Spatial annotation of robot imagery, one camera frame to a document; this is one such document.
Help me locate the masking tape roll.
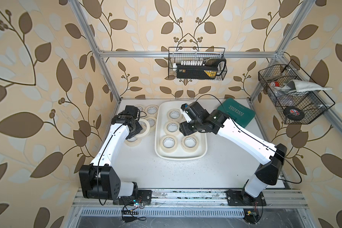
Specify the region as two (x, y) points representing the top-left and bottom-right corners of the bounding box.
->
(144, 104), (159, 118)
(167, 109), (183, 122)
(135, 118), (151, 138)
(125, 137), (142, 147)
(164, 121), (180, 136)
(136, 104), (145, 111)
(146, 117), (157, 132)
(181, 135), (199, 153)

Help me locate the white plastic storage tray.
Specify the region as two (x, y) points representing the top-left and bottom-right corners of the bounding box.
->
(155, 100), (208, 161)

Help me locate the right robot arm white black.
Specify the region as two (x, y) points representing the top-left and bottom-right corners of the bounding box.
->
(179, 101), (287, 199)

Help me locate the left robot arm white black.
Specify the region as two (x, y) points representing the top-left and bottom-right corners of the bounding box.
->
(79, 105), (142, 200)

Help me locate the masking tape stack front left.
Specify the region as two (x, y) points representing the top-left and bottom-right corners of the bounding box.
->
(160, 135), (178, 154)

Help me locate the black yellow box in basket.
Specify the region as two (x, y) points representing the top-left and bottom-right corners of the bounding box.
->
(175, 65), (227, 80)

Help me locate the black tape roll red label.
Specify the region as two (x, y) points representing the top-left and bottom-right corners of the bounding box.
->
(283, 106), (305, 121)

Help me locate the green plastic tool case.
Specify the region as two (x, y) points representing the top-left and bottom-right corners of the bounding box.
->
(218, 98), (256, 128)

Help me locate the grey folded cloth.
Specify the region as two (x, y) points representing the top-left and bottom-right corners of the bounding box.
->
(277, 80), (332, 94)

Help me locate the black wire basket back wall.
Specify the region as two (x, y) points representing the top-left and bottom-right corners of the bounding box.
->
(167, 46), (227, 80)

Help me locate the black wire basket wall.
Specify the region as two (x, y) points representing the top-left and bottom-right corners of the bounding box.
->
(167, 46), (227, 80)
(258, 59), (335, 124)

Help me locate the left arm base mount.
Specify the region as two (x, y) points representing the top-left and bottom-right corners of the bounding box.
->
(113, 189), (152, 206)

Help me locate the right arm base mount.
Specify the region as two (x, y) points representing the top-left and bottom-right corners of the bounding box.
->
(225, 190), (267, 207)

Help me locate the aluminium front rail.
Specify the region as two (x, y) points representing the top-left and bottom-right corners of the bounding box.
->
(72, 188), (309, 209)

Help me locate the black wire basket right wall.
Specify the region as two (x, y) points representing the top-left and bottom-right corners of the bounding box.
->
(258, 59), (335, 124)

